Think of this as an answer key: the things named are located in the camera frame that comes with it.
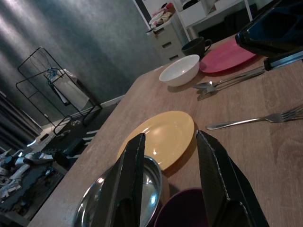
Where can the black and white rug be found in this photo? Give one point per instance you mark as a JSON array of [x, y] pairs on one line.
[[78, 139]]

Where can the long steel spoon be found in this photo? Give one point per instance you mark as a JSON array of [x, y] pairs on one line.
[[206, 85]]

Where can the beige drawer cabinet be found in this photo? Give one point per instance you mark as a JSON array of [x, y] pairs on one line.
[[168, 42]]

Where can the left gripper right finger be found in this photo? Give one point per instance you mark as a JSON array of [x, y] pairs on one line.
[[220, 179]]

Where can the purple cup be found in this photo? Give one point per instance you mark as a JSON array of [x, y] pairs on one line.
[[182, 208]]

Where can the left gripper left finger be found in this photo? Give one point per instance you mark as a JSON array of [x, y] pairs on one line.
[[129, 179]]

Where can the white bowl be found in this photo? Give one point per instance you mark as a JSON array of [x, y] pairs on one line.
[[181, 71]]

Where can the steel fork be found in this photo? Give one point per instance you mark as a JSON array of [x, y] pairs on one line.
[[248, 121]]

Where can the yellow plate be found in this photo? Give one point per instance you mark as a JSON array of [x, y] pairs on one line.
[[163, 139]]

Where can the black mug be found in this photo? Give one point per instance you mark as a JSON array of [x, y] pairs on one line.
[[194, 47]]

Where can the shiny steel bowl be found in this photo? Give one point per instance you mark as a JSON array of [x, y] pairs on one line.
[[94, 201]]

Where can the dark curtain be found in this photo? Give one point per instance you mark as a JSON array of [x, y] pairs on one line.
[[16, 123]]

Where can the pink plate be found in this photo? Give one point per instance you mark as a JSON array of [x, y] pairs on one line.
[[225, 58]]

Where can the black metal clothes rack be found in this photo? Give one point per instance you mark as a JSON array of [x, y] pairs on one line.
[[35, 71]]

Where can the white hanging cloth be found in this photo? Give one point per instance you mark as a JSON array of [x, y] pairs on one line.
[[71, 91]]

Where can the white shelf unit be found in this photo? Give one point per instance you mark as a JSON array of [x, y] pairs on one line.
[[213, 14]]

